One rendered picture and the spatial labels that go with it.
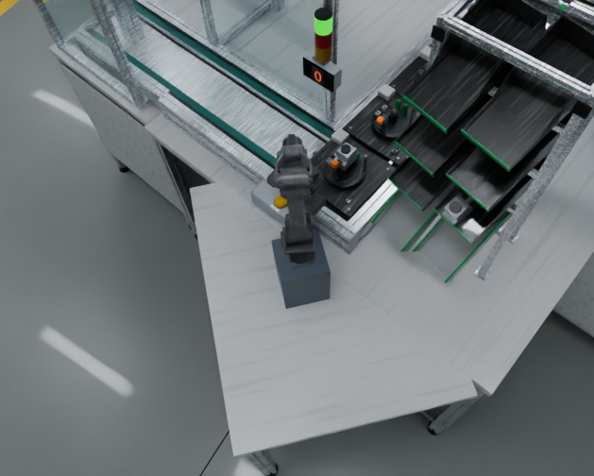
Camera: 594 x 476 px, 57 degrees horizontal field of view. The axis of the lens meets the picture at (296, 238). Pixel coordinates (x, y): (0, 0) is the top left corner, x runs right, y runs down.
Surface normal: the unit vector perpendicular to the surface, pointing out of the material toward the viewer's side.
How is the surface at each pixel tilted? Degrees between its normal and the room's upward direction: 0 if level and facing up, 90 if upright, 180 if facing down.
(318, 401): 0
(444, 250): 45
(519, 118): 25
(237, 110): 0
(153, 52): 0
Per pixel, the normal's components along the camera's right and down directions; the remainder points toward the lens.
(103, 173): -0.04, -0.47
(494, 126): -0.37, -0.19
